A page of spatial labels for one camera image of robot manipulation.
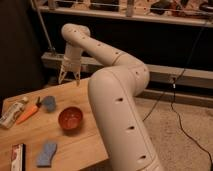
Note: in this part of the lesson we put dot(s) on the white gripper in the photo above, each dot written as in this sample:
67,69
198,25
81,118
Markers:
71,63

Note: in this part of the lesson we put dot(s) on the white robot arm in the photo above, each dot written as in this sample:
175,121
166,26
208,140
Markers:
111,92

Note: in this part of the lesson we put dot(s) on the blue round sponge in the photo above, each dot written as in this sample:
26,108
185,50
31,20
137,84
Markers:
49,103

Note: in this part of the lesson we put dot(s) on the orange toy carrot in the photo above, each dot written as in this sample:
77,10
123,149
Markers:
29,112

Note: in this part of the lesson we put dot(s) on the metal pole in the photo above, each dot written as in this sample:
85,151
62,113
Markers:
50,46

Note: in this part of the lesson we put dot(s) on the white plastic bottle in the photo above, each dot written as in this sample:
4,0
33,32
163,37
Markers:
12,113

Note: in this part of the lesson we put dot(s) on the red and white box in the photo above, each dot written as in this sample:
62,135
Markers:
18,157

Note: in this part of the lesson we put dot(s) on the cluttered shelf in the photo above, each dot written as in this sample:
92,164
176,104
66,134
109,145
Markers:
178,12

